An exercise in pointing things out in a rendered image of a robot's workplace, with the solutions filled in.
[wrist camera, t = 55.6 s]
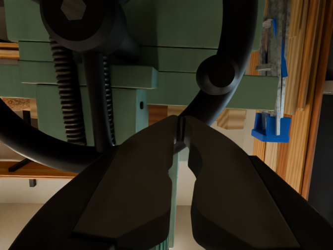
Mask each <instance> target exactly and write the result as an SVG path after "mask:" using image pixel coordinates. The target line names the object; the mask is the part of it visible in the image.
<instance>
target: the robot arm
mask: <svg viewBox="0 0 333 250"><path fill-rule="evenodd" d="M179 130H180V132H181V141H183V142H184V143H185V145H186V146H187V147H188V149H189V156H188V167H189V169H190V170H191V171H192V172H193V174H194V175H195V177H196V181H195V183H194V190H193V197H192V204H191V211H190V213H191V224H192V234H193V238H194V240H195V241H196V242H197V244H199V245H200V246H202V247H203V248H204V249H206V250H333V225H332V224H331V223H330V222H329V221H328V220H327V219H326V218H325V217H324V216H323V215H322V214H321V213H320V212H319V211H318V210H317V209H316V208H315V207H314V206H312V205H311V204H310V203H309V202H308V201H307V200H306V199H305V198H304V197H302V196H301V195H300V194H299V193H298V192H297V191H296V190H295V189H293V188H292V187H291V186H290V185H289V184H288V183H287V182H286V181H284V180H283V179H282V178H281V177H280V176H279V175H278V174H277V173H275V172H274V171H273V170H272V169H271V168H270V167H269V166H268V165H266V164H265V163H264V162H263V161H262V160H261V159H260V158H259V157H258V156H256V155H248V154H247V153H246V152H245V151H244V150H243V149H242V148H240V147H239V146H238V145H237V144H236V143H235V142H233V141H232V140H231V139H229V138H228V137H227V136H225V135H224V134H222V133H220V132H219V131H217V130H215V129H214V128H212V127H210V126H208V125H207V124H205V123H203V122H202V121H200V120H198V119H197V118H195V117H193V116H183V117H178V116H177V115H170V116H168V117H166V118H164V119H162V120H160V121H158V122H156V123H154V124H152V125H150V126H148V127H146V128H144V129H142V130H141V131H139V132H137V133H136V134H134V135H132V136H131V137H129V138H128V139H127V140H126V141H124V142H123V143H122V144H121V145H120V146H119V147H117V148H113V147H110V148H109V149H108V150H107V151H106V152H104V153H103V154H102V155H101V156H100V157H98V158H97V159H96V160H95V161H94V162H92V163H91V164H90V165H89V166H88V167H86V168H85V169H84V170H83V171H82V172H80V173H79V174H78V175H77V176H76V177H74V178H73V179H72V180H71V181H70V182H68V183H67V184H66V185H65V186H64V187H62V188H61V189H60V190H59V191H58V192H57V193H56V194H54V195H53V196H52V197H51V198H50V199H49V200H48V201H47V202H46V203H45V204H44V205H43V206H42V207H41V208H40V209H39V210H38V212H37V213H36V214H35V215H34V216H33V217H32V218H31V220H30V221H29V222H28V223H27V224H26V226H25V227H24V228H23V229H22V231H21V232H20V233H19V235H18V236H17V237H16V239H15V240H14V242H13V243H12V244H11V246H10V247H9V249H8V250H150V249H151V248H153V247H155V246H157V245H159V244H160V243H162V242H164V241H165V240H166V238H167V237H168V234H169V224H170V211H171V195H172V180H171V178H170V177H169V176H168V174H167V171H168V170H169V169H170V168H171V167H172V165H173V148H174V144H175V143H176V142H177V141H179Z"/></svg>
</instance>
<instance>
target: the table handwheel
mask: <svg viewBox="0 0 333 250"><path fill-rule="evenodd" d="M31 1H33V2H35V3H37V4H38V5H40V14H41V19H42V22H43V25H44V27H45V29H46V30H47V32H48V33H49V35H50V36H51V37H52V38H53V39H54V40H55V41H56V42H57V43H59V44H60V45H62V46H64V47H66V48H68V49H71V50H73V51H76V52H79V53H82V61H83V66H84V72H85V78H86V84H87V90H88V97H89V103H90V110H91V119H92V128H93V136H94V145H95V146H85V145H78V144H73V143H69V142H66V141H62V140H60V139H57V138H54V137H52V136H50V135H47V134H45V133H44V132H42V131H40V130H38V129H36V128H35V127H33V126H31V125H30V124H29V123H27V122H26V121H25V120H23V119H22V118H21V117H20V116H18V115H17V114H16V113H15V112H14V111H13V110H12V109H11V108H10V107H9V106H8V105H7V104H6V103H5V102H4V101H3V100H2V99H1V98H0V142H1V143H3V144H4V145H6V146H7V147H9V148H10V149H12V150H13V151H15V152H17V153H19V154H20V155H22V156H24V157H26V158H28V159H30V160H32V161H35V162H37V163H39V164H42V165H45V166H47V167H51V168H54V169H57V170H61V171H65V172H71V173H76V174H79V173H80V172H82V171H83V170H84V169H85V168H86V167H88V166H89V165H90V164H91V163H92V162H94V161H95V160H96V159H97V158H98V157H100V156H101V155H102V154H103V153H104V152H106V151H107V150H108V149H109V148H110V147H113V148H117V147H119V146H120V145H114V146H113V145H112V138H111V128H110V121H109V113H108V106H107V96H106V85H105V73H104V62H103V57H105V56H108V55H110V54H113V55H115V56H117V57H119V58H121V59H123V60H124V61H126V62H129V63H133V62H135V61H137V60H138V59H139V58H140V55H141V49H140V46H139V45H138V44H137V42H136V41H135V40H134V39H133V38H132V37H131V36H130V34H129V33H128V32H127V31H126V30H127V22H126V16H125V13H124V11H123V8H122V7H123V6H124V5H125V4H126V3H128V2H129V1H130V0H31ZM222 4H223V15H222V31H221V38H220V43H219V47H218V51H217V54H224V55H227V56H230V57H231V58H233V59H234V60H235V62H236V63H237V65H238V68H239V79H238V82H237V84H236V85H235V87H234V88H233V89H232V90H231V91H229V92H228V93H225V94H222V95H211V94H207V93H205V92H204V91H202V90H201V89H200V91H199V92H198V94H197V95H196V97H195V98H194V99H193V101H192V102H191V103H190V104H189V105H188V107H187V108H186V109H185V110H184V111H183V112H182V113H181V114H180V115H179V116H178V117H183V116H193V117H195V118H197V119H198V120H200V121H202V122H203V123H205V124H207V125H208V126H211V125H212V124H213V122H214V121H215V120H216V119H217V118H218V116H219V115H220V114H221V113H222V111H223V110H224V109H225V107H226V106H227V104H228V103H229V101H230V100H231V98H232V96H233V95H234V93H235V91H236V89H237V87H238V85H239V83H240V81H241V79H242V77H243V74H244V72H245V69H246V66H247V64H248V61H249V57H250V54H251V51H252V47H253V42H254V38H255V32H256V25H257V17H258V0H222ZM186 147H187V146H186V145H185V143H184V142H183V141H181V132H180V130H179V141H177V142H176V143H175V144H174V148H173V155H175V154H176V153H178V152H180V151H181V150H183V149H184V148H186Z"/></svg>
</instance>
